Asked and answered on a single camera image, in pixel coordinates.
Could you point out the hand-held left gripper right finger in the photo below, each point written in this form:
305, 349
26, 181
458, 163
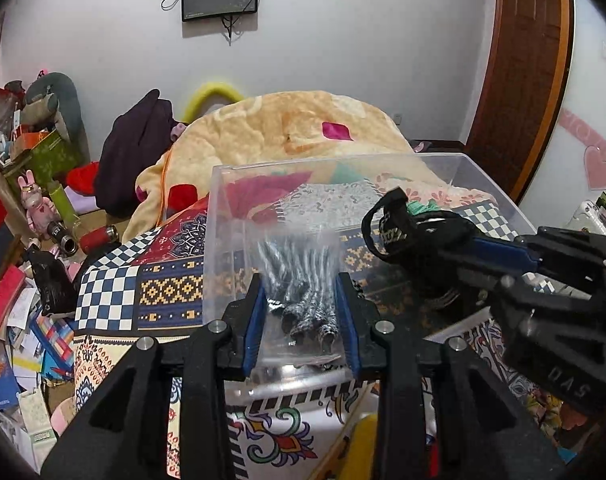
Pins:
346, 322

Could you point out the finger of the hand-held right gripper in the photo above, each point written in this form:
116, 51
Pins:
463, 285
503, 254

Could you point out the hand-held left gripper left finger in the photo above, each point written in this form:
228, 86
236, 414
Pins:
250, 327

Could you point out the bag of striped socks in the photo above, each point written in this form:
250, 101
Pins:
303, 280

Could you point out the black printed cloth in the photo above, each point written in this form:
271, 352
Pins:
418, 240

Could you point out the clear plastic storage box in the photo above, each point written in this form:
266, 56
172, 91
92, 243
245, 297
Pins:
223, 240

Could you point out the white device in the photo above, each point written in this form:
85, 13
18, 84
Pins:
585, 217

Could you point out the patterned patchwork bedsheet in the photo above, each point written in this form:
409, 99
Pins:
168, 290

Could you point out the yellow cloth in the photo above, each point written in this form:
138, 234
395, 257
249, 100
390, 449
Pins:
363, 445

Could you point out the red cylinder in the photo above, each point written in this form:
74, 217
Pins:
98, 240

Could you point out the wooden door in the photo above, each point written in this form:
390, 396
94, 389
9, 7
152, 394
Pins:
523, 70

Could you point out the beige floral blanket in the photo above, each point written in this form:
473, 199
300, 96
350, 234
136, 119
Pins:
263, 130

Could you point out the black plastic bag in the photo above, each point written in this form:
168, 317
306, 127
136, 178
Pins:
53, 280

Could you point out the black metal tube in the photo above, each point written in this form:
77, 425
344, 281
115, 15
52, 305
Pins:
62, 237

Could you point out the dark purple jacket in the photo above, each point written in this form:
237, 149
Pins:
133, 150

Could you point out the red cloth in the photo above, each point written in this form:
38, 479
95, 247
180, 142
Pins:
83, 177

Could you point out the pile of papers and books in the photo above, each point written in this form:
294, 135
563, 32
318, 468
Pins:
28, 360

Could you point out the green cylinder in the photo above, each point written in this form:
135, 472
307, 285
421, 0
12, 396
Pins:
63, 202

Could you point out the pink rabbit toy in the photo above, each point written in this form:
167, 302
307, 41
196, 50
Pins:
35, 205

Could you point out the green cardboard box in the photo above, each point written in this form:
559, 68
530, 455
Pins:
48, 157

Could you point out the grey plush toy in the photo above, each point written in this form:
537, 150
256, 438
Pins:
58, 100

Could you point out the pink heart wall sticker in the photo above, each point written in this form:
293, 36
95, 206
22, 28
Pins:
598, 160

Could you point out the wall socket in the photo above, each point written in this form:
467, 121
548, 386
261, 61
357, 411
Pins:
398, 118

